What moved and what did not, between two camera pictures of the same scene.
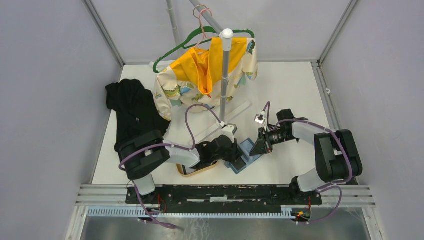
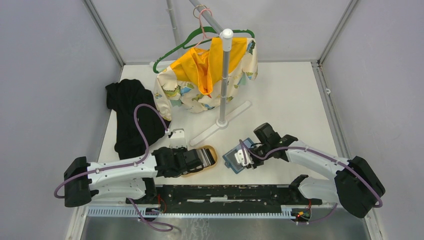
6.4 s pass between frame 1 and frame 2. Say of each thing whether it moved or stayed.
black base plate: stayed
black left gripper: moved
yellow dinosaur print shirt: stayed
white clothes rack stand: stayed
